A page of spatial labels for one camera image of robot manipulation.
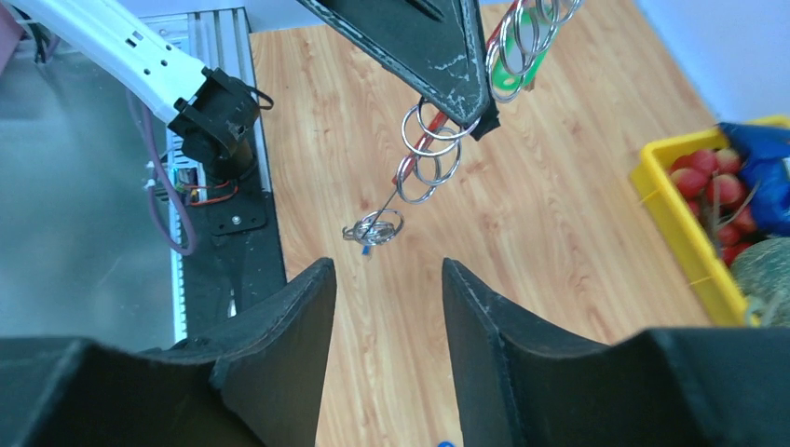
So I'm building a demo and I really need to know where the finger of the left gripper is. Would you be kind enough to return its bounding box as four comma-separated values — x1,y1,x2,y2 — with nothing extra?
303,0,500,141

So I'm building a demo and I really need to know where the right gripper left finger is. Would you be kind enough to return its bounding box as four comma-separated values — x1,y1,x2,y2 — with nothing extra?
1,257,337,446

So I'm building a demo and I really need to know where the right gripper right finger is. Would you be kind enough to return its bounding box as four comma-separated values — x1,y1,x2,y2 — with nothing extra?
442,258,789,446

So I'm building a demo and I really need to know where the green key tag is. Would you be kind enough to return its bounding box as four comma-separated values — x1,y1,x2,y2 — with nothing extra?
486,1,559,103

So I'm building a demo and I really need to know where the red handled key ring holder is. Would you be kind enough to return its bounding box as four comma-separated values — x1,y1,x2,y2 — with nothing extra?
342,1,583,250

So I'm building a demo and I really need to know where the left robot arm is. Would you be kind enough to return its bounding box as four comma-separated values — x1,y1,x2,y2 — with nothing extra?
19,1,498,181

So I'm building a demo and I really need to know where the yellow plastic bin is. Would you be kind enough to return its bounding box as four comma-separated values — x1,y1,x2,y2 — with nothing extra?
631,115,789,327

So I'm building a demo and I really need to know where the green melon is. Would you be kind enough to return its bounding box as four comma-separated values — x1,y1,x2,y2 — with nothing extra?
730,237,789,328

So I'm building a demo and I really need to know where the bunch of red fruits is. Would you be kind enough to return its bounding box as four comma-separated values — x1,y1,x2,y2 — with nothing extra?
668,148,759,266

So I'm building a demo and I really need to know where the blue snack bag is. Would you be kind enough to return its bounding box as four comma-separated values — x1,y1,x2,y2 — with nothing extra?
718,122,789,237

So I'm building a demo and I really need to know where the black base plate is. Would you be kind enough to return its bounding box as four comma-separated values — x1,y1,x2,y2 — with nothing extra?
183,143,287,338

